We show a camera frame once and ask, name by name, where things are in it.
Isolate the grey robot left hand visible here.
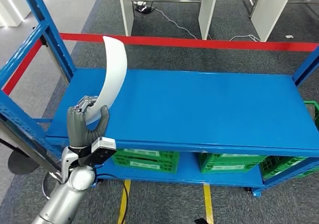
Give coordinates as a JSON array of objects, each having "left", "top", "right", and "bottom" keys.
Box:
[{"left": 66, "top": 96, "right": 111, "bottom": 149}]

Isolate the white curved plastic part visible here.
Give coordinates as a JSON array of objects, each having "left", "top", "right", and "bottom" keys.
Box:
[{"left": 84, "top": 35, "right": 128, "bottom": 126}]

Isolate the blue metal shelf rack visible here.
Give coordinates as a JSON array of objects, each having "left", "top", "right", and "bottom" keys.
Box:
[{"left": 0, "top": 0, "right": 319, "bottom": 198}]

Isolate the green plastic crate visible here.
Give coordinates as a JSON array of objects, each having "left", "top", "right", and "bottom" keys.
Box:
[
  {"left": 111, "top": 149, "right": 180, "bottom": 174},
  {"left": 259, "top": 156, "right": 319, "bottom": 180},
  {"left": 198, "top": 153, "right": 267, "bottom": 174},
  {"left": 303, "top": 100, "right": 319, "bottom": 131}
]

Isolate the yellow floor tape line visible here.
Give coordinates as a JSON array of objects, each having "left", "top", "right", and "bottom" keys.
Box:
[
  {"left": 202, "top": 184, "right": 215, "bottom": 224},
  {"left": 117, "top": 179, "right": 132, "bottom": 224}
]

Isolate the white table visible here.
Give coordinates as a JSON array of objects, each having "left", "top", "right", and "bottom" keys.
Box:
[
  {"left": 238, "top": 0, "right": 319, "bottom": 42},
  {"left": 117, "top": 0, "right": 220, "bottom": 40}
]

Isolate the black power strip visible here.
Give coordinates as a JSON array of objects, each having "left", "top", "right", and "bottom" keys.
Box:
[{"left": 134, "top": 2, "right": 156, "bottom": 15}]

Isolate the chrome robot base ring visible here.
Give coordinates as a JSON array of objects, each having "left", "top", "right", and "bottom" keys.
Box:
[{"left": 42, "top": 171, "right": 63, "bottom": 200}]

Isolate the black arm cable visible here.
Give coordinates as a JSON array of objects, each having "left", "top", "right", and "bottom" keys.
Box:
[{"left": 96, "top": 173, "right": 129, "bottom": 224}]

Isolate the white floor cable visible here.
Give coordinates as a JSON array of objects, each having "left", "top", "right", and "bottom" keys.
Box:
[
  {"left": 154, "top": 7, "right": 198, "bottom": 40},
  {"left": 229, "top": 34, "right": 261, "bottom": 42}
]

